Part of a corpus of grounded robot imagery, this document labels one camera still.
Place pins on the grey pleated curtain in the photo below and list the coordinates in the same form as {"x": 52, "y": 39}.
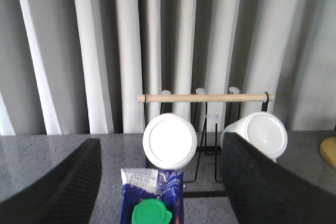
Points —
{"x": 77, "y": 66}

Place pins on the wooden mug tree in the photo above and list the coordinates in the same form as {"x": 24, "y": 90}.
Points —
{"x": 327, "y": 150}

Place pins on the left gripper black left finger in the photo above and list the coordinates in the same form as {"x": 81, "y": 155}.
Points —
{"x": 66, "y": 194}

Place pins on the blue white milk carton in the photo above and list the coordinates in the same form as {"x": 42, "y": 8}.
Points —
{"x": 152, "y": 196}

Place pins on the white ribbed mug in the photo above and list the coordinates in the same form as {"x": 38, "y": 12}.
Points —
{"x": 262, "y": 130}

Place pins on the white smiley mug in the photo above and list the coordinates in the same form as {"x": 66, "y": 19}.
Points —
{"x": 169, "y": 141}

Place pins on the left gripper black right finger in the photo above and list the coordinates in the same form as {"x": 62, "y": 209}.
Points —
{"x": 261, "y": 191}

